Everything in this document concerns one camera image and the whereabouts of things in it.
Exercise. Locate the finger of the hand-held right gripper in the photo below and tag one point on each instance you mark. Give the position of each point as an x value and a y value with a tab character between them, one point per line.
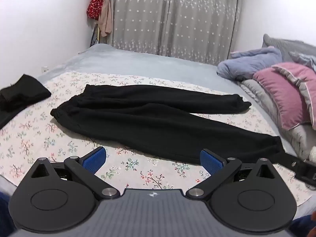
307	176
296	164

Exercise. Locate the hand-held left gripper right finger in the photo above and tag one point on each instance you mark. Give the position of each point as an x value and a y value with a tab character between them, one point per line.
209	163

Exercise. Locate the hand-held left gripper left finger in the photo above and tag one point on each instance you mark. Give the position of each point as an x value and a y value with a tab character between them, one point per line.
95	159

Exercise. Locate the black pants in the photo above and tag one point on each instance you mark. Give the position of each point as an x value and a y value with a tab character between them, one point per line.
148	118

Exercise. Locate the grey quilt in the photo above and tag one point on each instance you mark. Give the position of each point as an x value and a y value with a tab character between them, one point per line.
300	138

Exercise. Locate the person's right leg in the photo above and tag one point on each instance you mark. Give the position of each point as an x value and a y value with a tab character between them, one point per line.
301	227

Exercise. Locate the person's leg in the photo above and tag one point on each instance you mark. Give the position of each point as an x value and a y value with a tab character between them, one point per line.
301	227
5	214

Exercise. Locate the floral bed sheet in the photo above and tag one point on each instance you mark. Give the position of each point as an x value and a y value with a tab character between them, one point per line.
37	133

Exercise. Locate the pink pillow with grey frill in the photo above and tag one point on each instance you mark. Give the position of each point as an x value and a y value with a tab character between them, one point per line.
301	74

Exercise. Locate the folded black garment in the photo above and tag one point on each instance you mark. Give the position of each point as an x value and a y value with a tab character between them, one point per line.
22	91

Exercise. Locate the person's left leg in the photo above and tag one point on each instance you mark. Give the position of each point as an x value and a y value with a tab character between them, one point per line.
5	214

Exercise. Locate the light grey-blue duvet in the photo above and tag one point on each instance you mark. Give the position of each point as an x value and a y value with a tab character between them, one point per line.
303	58

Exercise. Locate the blue-grey blanket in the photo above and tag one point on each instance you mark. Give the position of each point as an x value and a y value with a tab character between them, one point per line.
246	61

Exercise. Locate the dark grey pillow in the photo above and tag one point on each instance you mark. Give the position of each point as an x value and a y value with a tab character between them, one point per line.
284	44

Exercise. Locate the beige garment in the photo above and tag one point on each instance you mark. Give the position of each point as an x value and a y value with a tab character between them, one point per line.
106	17

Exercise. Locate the grey star-print curtain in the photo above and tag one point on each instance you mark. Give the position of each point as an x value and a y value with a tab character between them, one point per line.
172	17

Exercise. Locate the red floral garment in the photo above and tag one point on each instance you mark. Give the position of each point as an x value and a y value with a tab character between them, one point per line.
95	5

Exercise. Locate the white wall socket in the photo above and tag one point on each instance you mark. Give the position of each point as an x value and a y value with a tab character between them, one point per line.
45	68

